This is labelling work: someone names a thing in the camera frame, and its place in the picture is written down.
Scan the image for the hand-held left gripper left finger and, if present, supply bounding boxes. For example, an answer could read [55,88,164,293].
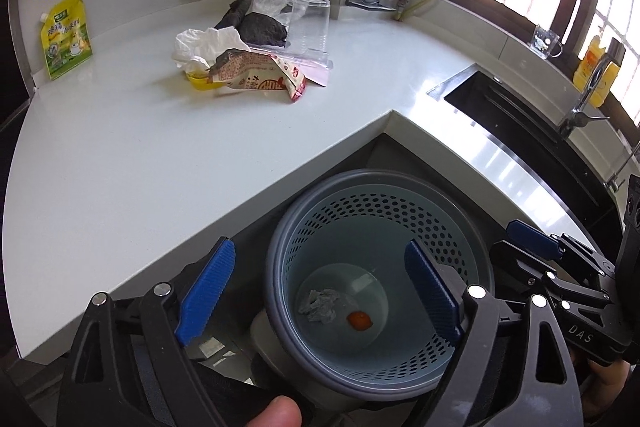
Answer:
[56,238,261,427]

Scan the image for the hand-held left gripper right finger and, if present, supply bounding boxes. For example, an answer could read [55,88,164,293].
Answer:
[404,239,586,427]

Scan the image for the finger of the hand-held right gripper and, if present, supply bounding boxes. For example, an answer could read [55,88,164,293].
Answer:
[506,219,618,278]
[489,241,613,308]

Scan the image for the grey perforated waste bin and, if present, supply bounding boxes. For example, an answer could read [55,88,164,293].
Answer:
[265,168,496,400]

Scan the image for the small yellow plastic cup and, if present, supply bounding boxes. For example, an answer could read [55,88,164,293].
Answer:
[186,68,223,92]

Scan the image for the red and white snack wrapper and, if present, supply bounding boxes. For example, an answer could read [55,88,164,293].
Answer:
[207,48,307,104]

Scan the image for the pink zip bag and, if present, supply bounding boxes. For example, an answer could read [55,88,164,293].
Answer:
[260,49,333,86]

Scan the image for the white tissue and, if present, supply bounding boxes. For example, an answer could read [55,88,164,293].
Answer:
[171,27,251,70]

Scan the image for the black bag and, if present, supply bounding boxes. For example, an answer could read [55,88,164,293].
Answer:
[239,13,290,48]

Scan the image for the dark grey cloth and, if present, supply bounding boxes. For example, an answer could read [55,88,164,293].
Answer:
[215,0,253,30]

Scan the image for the clear plastic cup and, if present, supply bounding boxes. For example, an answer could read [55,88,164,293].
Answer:
[287,0,332,58]

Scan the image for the person's right hand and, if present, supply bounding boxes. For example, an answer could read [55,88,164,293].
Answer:
[589,354,635,410]

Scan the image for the person's left hand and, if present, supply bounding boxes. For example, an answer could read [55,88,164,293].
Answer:
[248,396,302,427]

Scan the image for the crumpled grey paper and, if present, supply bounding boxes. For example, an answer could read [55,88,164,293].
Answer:
[299,289,342,324]

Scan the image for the black kitchen sink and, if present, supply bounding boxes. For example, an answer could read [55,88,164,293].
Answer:
[442,67,640,228]

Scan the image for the metal faucet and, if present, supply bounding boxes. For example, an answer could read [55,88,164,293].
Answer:
[557,39,626,140]

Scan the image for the yellow oil bottle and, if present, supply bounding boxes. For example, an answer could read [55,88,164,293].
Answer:
[572,36,621,108]

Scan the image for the clear glass mug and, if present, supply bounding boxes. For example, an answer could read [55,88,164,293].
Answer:
[530,25,563,59]

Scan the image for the yellow seasoning pouch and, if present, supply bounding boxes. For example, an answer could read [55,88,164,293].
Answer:
[40,0,94,81]

